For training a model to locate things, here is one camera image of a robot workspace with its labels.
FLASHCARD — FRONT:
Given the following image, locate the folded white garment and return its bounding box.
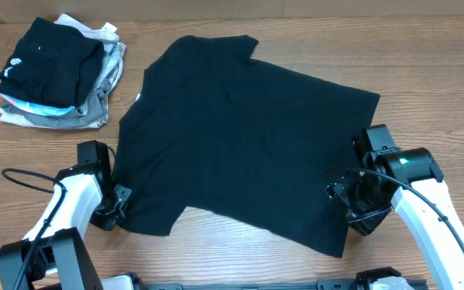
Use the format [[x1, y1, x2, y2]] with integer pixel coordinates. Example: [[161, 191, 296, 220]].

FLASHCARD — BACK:
[[0, 13, 121, 130]]

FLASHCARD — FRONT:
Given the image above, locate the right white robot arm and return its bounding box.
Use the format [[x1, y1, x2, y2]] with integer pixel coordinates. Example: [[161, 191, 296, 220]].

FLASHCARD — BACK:
[[325, 147, 464, 289]]

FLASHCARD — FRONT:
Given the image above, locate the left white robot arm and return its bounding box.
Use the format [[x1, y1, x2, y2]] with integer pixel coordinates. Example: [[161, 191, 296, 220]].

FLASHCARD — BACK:
[[0, 168, 143, 290]]

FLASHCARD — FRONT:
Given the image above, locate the folded grey garment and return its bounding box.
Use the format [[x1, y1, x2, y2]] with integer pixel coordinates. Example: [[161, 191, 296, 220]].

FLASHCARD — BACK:
[[0, 42, 126, 130]]

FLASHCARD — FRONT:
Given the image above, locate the folded black shirt with logo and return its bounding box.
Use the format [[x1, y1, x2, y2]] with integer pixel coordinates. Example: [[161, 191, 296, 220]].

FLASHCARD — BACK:
[[0, 18, 105, 108]]

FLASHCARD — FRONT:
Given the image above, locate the black t-shirt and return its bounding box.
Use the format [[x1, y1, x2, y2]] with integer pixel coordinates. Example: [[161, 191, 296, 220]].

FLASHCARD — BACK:
[[114, 35, 379, 258]]

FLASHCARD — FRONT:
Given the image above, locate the folded light blue garment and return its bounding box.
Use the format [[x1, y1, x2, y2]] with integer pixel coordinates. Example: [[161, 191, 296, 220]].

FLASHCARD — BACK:
[[0, 93, 75, 117]]

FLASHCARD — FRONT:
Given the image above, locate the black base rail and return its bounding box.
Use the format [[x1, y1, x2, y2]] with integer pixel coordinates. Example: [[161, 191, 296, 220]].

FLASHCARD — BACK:
[[141, 279, 358, 290]]

